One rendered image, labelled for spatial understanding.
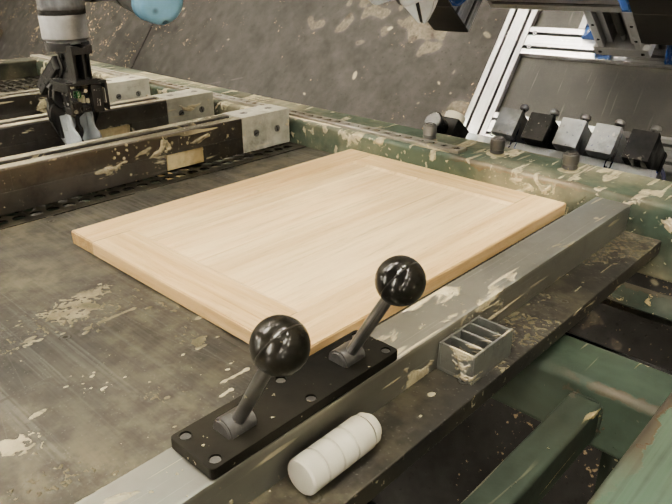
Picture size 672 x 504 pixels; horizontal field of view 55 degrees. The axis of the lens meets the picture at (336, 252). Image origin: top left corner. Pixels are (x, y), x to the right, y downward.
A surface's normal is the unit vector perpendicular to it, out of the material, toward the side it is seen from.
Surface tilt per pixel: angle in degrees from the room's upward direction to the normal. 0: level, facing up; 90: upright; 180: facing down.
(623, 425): 37
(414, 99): 0
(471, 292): 53
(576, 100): 0
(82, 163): 90
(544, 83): 0
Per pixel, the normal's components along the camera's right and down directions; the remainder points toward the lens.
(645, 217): -0.68, 0.30
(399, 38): -0.54, -0.32
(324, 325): 0.00, -0.91
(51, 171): 0.73, 0.29
